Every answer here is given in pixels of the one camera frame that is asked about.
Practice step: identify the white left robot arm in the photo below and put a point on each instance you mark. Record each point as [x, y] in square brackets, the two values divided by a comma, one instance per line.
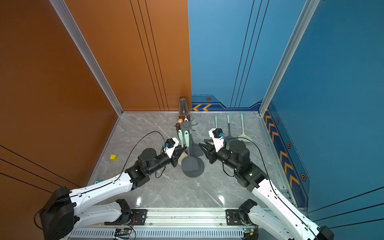
[61, 213]

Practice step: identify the grey kitchen utensil rack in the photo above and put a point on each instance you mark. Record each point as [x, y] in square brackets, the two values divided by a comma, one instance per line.
[200, 170]

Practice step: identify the green circuit board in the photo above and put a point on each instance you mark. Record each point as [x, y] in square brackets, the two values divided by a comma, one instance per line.
[123, 233]
[250, 233]

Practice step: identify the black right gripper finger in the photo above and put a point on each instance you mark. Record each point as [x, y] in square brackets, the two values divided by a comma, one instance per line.
[208, 142]
[207, 149]

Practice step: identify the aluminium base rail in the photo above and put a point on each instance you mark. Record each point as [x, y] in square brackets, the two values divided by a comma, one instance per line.
[172, 224]

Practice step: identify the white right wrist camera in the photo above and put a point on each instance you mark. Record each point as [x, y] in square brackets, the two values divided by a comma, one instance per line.
[218, 138]

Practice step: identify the aluminium corner post left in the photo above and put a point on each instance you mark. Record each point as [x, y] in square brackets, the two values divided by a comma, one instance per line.
[74, 31]

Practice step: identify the cream spatula mint handle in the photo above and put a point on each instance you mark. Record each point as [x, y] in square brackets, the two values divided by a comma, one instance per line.
[243, 136]

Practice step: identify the red wooden metronome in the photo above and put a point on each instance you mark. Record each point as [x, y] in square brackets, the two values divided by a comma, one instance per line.
[184, 113]

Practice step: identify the aluminium corner post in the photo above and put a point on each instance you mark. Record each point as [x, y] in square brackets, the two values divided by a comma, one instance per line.
[74, 31]
[294, 41]

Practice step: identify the grey turner mint handle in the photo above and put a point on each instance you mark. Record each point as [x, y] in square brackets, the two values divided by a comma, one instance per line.
[229, 137]

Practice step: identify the cream slotted turner mint handle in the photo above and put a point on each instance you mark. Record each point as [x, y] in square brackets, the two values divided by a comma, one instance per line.
[180, 144]

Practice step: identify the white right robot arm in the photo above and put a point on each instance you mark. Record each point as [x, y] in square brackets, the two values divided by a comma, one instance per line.
[284, 221]

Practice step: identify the small yellow cube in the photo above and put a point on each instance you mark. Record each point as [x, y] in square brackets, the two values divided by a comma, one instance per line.
[113, 157]

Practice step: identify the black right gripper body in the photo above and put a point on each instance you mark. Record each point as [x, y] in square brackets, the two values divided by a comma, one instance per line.
[215, 156]

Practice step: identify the aluminium corner post right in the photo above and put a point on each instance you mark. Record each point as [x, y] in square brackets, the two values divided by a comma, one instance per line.
[294, 41]

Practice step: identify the green circuit board right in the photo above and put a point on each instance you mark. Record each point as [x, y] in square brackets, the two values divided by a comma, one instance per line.
[250, 233]

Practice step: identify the green circuit board left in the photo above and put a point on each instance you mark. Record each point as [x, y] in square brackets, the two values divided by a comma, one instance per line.
[123, 233]

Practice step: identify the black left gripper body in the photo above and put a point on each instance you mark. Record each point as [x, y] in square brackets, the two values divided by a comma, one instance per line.
[174, 159]

